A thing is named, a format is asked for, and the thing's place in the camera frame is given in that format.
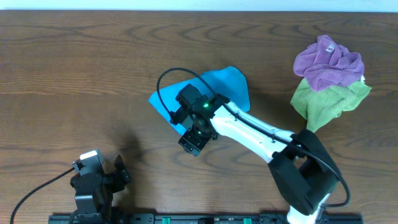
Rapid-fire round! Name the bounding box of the blue microfiber cloth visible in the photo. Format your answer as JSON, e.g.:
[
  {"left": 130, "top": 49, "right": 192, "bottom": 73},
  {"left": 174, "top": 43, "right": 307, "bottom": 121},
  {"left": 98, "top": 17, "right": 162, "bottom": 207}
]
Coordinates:
[{"left": 149, "top": 66, "right": 250, "bottom": 122}]

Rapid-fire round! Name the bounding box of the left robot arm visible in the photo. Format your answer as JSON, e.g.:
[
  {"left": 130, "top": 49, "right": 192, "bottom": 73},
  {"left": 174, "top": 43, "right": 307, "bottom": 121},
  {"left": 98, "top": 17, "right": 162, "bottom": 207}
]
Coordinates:
[{"left": 69, "top": 151, "right": 132, "bottom": 224}]

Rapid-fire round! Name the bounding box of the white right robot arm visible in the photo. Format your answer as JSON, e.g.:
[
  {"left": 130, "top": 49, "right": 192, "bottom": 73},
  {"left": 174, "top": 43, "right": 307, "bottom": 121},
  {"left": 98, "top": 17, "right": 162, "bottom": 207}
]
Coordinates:
[{"left": 175, "top": 93, "right": 340, "bottom": 223}]

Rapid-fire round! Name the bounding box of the green microfiber cloth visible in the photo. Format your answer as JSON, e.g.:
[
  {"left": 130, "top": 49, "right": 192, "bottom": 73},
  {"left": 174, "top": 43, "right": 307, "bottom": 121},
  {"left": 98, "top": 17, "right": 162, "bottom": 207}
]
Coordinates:
[{"left": 290, "top": 79, "right": 371, "bottom": 133}]

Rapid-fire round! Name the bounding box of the purple microfiber cloth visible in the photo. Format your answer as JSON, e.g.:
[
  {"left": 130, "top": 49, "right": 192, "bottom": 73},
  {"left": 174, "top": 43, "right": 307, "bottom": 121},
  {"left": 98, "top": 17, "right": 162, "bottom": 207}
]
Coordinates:
[{"left": 293, "top": 35, "right": 365, "bottom": 91}]

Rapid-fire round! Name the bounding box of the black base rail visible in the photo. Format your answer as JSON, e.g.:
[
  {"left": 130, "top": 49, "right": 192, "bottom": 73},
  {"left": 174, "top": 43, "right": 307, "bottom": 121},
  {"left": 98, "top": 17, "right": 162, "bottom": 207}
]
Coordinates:
[{"left": 48, "top": 213, "right": 364, "bottom": 224}]

